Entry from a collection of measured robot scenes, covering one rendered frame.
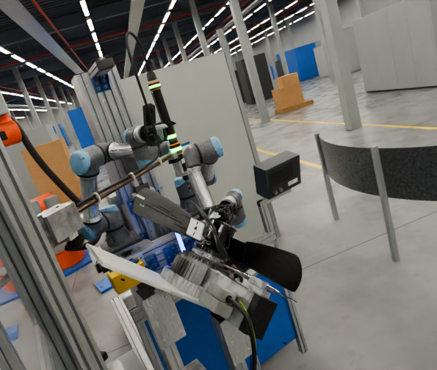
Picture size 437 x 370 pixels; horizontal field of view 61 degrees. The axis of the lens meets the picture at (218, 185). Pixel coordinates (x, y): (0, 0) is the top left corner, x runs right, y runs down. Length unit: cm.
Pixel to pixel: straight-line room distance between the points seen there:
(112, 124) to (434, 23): 937
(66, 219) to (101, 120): 145
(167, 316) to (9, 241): 64
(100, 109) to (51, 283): 158
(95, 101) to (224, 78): 165
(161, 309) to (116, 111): 139
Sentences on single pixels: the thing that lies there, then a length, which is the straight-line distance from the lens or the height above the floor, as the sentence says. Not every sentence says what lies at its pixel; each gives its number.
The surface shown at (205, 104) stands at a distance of 357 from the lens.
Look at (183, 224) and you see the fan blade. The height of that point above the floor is 129.
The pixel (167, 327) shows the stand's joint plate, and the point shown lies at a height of 102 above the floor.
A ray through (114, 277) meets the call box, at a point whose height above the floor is 107.
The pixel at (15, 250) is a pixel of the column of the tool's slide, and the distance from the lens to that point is 94.
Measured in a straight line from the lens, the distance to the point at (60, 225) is 98.
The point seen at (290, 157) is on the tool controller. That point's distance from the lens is 217.
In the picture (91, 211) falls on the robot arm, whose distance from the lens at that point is 211.
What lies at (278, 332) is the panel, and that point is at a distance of 247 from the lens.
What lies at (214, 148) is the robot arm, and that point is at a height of 143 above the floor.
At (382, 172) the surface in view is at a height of 76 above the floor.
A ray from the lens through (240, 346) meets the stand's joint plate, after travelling 159.
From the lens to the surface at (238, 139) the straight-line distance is 373.
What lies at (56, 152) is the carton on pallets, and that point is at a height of 132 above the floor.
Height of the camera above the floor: 175
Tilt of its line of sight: 15 degrees down
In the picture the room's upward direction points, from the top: 18 degrees counter-clockwise
